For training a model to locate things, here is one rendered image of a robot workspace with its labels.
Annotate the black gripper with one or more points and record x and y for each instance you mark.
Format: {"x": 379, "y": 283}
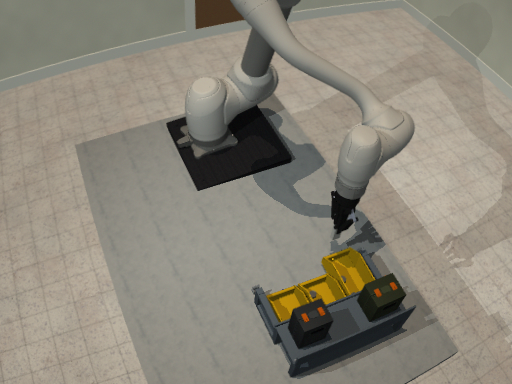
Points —
{"x": 342, "y": 207}

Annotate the grey metal shelf rack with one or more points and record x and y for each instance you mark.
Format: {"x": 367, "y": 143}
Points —
{"x": 348, "y": 318}

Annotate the dark green case with orange latches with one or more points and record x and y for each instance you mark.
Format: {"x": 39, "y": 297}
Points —
{"x": 381, "y": 297}

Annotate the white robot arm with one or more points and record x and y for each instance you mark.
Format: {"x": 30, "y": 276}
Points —
{"x": 209, "y": 108}

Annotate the black case with orange latches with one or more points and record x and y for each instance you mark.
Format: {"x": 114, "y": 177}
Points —
{"x": 310, "y": 323}

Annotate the yellow bin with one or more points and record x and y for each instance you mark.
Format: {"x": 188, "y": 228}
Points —
{"x": 352, "y": 266}
{"x": 286, "y": 300}
{"x": 326, "y": 287}

